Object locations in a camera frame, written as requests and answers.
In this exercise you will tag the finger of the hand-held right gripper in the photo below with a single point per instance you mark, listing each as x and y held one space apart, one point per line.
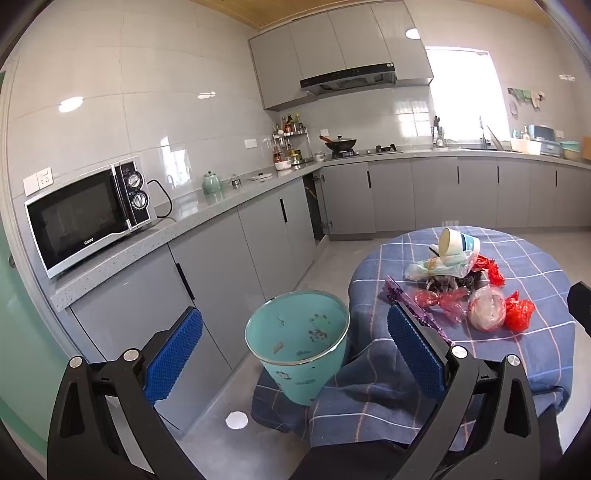
581 307

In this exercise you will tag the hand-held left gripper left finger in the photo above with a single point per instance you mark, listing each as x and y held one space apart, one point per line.
175 355

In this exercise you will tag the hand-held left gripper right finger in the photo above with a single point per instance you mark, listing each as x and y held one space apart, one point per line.
415 350

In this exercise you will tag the clear red plastic wrapper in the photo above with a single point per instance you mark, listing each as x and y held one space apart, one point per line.
438 301

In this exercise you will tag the purple foil wrapper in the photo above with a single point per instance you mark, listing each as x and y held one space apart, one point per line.
401 295

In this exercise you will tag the white plastic bag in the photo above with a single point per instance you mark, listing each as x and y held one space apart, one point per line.
485 310

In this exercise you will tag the clear green-printed plastic bag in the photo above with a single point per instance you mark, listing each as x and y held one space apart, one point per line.
438 268

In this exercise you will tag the red snack bag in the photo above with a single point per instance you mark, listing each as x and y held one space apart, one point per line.
490 270

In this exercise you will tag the white and blue paper cup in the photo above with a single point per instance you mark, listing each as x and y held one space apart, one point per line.
455 242

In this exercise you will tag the teal trash bin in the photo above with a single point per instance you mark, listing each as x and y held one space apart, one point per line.
295 332

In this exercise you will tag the blue plaid tablecloth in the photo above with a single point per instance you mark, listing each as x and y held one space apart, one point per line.
531 258

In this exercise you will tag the white paper disc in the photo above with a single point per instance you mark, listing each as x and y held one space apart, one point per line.
236 420

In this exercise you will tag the grey lower kitchen cabinets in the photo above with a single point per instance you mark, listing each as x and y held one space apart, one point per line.
263 240

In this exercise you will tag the grey kitchen cabinets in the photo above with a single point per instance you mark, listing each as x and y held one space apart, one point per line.
341 50
263 240

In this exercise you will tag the grey speckled kitchen countertop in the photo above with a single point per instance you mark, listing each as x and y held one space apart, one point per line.
207 207

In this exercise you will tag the cardboard box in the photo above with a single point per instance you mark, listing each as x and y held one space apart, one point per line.
586 150

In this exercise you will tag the teal plastic basin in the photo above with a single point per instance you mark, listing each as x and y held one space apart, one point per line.
570 150

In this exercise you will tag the black and silver microwave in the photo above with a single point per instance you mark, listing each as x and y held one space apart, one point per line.
78 221

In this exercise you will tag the white plastic container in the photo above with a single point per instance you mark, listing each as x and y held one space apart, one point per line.
525 146

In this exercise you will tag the blue storage box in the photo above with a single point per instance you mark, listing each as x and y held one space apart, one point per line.
547 134

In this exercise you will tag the green ceramic teapot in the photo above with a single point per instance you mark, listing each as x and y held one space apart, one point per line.
211 183

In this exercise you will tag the small metal pot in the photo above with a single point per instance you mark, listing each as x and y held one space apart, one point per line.
236 182

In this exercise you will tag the leaning cutting board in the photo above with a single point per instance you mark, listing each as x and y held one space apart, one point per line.
495 138

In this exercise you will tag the sink faucet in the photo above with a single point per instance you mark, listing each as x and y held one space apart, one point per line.
482 136

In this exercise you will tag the gas stove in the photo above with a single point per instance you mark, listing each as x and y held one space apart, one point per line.
374 151

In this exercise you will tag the knife holder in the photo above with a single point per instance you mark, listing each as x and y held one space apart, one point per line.
438 136

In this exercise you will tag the white bowl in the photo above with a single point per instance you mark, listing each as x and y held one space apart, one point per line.
282 165

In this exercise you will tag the black wok with lid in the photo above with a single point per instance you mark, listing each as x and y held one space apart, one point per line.
340 144

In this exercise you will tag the metal spice rack with bottles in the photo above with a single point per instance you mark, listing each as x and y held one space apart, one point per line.
288 143

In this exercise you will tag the bright window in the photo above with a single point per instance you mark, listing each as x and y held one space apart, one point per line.
461 97

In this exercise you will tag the black range hood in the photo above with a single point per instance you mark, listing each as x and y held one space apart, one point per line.
351 81

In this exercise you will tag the grey upper kitchen cabinets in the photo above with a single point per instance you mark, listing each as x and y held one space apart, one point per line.
341 50

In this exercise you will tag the wall hooks with cloths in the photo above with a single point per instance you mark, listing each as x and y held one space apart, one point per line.
526 94

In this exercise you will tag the white double wall socket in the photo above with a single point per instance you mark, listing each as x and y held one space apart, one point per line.
39 181

